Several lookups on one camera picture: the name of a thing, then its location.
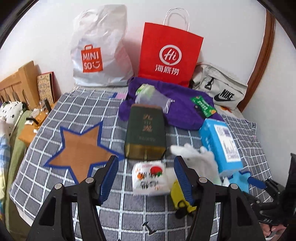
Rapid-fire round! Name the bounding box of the yellow mesh pouch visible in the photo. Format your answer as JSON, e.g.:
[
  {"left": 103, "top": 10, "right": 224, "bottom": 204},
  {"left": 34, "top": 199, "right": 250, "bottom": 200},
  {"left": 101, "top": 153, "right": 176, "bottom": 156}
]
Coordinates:
[{"left": 171, "top": 180, "right": 196, "bottom": 213}]

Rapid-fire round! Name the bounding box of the white glove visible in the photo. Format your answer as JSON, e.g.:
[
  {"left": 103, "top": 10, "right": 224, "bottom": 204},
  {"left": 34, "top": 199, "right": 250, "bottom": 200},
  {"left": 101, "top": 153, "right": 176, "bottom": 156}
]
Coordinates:
[{"left": 170, "top": 143, "right": 222, "bottom": 185}]

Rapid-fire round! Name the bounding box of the strawberry print tissue pack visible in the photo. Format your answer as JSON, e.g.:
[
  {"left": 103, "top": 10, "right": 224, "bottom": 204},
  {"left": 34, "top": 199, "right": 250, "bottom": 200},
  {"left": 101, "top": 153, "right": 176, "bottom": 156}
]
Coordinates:
[{"left": 132, "top": 160, "right": 170, "bottom": 196}]

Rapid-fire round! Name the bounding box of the blue tissue pack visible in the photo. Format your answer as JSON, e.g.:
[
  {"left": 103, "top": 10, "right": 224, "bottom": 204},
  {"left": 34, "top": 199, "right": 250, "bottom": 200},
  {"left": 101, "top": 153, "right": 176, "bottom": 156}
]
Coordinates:
[{"left": 199, "top": 118, "right": 243, "bottom": 177}]

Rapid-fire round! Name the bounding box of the green tissue packet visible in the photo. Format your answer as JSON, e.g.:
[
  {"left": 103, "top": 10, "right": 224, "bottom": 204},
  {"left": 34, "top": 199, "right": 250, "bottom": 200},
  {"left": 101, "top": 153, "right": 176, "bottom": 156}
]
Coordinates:
[{"left": 190, "top": 95, "right": 217, "bottom": 118}]

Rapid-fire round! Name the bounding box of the green white tissue pack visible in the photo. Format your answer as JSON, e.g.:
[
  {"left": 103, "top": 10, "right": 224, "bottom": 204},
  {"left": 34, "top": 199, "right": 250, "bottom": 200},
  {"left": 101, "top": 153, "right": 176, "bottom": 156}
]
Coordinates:
[{"left": 135, "top": 84, "right": 155, "bottom": 95}]

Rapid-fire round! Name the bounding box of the right hand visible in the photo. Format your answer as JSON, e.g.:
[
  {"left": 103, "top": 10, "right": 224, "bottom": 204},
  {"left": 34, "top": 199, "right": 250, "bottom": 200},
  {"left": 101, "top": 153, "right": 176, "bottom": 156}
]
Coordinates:
[{"left": 260, "top": 223, "right": 286, "bottom": 241}]

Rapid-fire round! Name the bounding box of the brown star patch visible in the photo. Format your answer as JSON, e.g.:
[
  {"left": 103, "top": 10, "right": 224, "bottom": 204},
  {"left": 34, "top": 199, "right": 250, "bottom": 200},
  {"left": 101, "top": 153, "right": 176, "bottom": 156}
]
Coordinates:
[{"left": 44, "top": 121, "right": 125, "bottom": 184}]

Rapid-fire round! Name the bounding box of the grey checked bed sheet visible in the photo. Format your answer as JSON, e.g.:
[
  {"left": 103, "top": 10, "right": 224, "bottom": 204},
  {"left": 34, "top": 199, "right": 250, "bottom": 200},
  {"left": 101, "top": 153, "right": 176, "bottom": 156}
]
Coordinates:
[{"left": 10, "top": 81, "right": 271, "bottom": 240}]

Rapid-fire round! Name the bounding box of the dark green box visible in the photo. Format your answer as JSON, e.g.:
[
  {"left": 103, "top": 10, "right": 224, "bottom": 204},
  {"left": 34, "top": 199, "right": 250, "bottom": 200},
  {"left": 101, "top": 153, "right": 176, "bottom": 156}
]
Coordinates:
[{"left": 125, "top": 104, "right": 167, "bottom": 161}]

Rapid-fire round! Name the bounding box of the purple towel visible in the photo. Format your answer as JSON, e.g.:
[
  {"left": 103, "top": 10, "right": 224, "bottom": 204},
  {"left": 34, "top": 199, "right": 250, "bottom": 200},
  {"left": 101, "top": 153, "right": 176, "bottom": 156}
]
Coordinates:
[{"left": 118, "top": 77, "right": 214, "bottom": 130}]

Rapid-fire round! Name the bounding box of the clear plastic pouch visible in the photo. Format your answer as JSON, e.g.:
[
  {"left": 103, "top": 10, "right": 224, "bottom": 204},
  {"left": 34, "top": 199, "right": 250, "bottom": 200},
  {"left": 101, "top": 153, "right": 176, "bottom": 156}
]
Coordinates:
[{"left": 135, "top": 89, "right": 172, "bottom": 114}]

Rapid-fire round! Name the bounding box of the beige Nike bag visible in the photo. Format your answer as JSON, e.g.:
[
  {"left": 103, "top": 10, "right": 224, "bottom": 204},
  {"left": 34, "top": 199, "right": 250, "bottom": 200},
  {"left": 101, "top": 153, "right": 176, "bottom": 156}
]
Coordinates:
[{"left": 192, "top": 63, "right": 248, "bottom": 110}]

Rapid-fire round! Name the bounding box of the brown book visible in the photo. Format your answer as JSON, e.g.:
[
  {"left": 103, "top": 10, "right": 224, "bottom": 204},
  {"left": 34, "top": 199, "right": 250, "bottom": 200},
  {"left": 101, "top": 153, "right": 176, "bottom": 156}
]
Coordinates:
[{"left": 37, "top": 72, "right": 56, "bottom": 104}]

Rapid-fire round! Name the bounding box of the spotted white pillow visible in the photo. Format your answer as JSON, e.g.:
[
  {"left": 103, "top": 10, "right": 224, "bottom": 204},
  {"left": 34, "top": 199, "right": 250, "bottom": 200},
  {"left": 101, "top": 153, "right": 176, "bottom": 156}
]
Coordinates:
[{"left": 1, "top": 101, "right": 23, "bottom": 136}]

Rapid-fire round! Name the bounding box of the white Miniso plastic bag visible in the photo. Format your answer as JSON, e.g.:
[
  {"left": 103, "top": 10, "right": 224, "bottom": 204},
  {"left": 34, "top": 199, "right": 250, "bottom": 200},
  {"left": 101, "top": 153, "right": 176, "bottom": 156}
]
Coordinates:
[{"left": 70, "top": 4, "right": 133, "bottom": 87}]

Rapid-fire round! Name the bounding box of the wooden headboard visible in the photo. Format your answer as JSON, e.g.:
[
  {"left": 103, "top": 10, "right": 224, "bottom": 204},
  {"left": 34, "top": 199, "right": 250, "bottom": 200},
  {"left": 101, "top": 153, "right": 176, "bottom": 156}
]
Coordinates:
[{"left": 0, "top": 61, "right": 40, "bottom": 109}]

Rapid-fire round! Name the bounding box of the red paper shopping bag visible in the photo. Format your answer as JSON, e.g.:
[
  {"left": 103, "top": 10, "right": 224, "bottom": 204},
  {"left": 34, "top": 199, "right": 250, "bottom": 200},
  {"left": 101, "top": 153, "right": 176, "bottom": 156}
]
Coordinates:
[{"left": 137, "top": 8, "right": 203, "bottom": 87}]

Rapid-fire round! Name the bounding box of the wooden door frame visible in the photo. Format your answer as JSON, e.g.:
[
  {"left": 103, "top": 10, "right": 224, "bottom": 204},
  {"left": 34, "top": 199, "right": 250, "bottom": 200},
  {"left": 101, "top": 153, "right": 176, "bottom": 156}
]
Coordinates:
[{"left": 238, "top": 10, "right": 275, "bottom": 112}]

